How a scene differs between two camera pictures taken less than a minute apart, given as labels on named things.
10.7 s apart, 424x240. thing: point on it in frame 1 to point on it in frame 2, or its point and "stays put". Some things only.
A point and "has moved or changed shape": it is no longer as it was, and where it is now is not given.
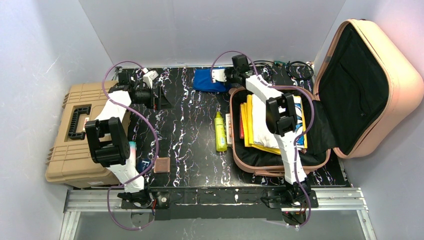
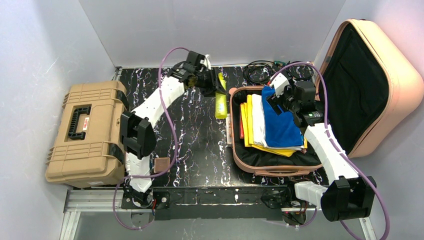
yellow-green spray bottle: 220,133 to 221,101
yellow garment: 247,116 stays put
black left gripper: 156,98 to 211,82
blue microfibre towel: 202,81 has moved or changed shape
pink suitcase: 367,86 stays put
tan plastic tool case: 71,162 stays put
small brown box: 162,165 stays put
